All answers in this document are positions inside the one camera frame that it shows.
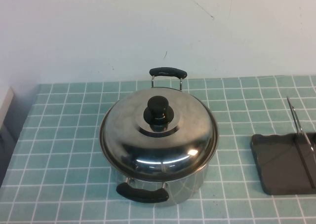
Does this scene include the steel pot lid black knob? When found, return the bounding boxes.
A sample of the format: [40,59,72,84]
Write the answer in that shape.
[102,87,220,182]

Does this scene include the beige board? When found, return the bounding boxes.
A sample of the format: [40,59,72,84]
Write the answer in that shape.
[0,86,16,134]

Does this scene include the teal tiled tablecloth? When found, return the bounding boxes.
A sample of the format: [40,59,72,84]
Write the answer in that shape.
[0,75,316,224]

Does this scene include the black lid rack wire holder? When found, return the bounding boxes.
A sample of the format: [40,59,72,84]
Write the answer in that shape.
[250,96,316,196]

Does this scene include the stainless steel pot black handles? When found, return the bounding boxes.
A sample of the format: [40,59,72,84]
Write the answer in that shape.
[98,67,220,205]

